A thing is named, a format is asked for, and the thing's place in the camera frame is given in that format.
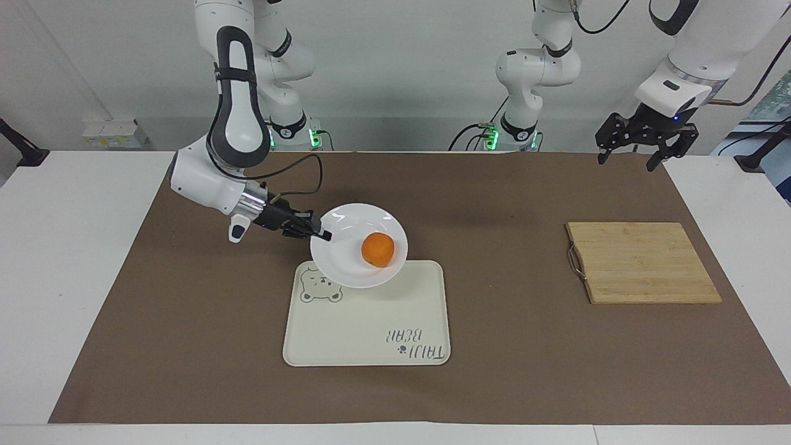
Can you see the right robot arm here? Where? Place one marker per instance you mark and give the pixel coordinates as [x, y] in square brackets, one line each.
[199, 180]

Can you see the white round plate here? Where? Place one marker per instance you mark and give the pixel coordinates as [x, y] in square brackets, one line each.
[346, 259]

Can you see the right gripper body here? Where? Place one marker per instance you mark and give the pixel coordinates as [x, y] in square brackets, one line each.
[277, 216]

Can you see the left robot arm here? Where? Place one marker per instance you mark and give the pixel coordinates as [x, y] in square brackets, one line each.
[539, 68]

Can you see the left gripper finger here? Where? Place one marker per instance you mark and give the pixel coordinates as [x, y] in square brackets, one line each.
[678, 143]
[612, 135]

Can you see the wooden cutting board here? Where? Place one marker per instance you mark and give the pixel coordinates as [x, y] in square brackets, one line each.
[642, 262]

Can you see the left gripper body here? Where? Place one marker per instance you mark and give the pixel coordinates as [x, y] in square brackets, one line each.
[656, 122]

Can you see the white box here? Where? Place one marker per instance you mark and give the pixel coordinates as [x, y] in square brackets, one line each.
[114, 133]

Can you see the black stand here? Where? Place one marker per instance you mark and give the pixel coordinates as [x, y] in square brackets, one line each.
[25, 153]
[757, 159]

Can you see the orange fruit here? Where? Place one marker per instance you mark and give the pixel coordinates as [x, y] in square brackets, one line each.
[377, 250]

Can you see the cream tray with bear print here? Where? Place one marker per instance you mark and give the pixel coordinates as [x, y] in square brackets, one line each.
[364, 321]

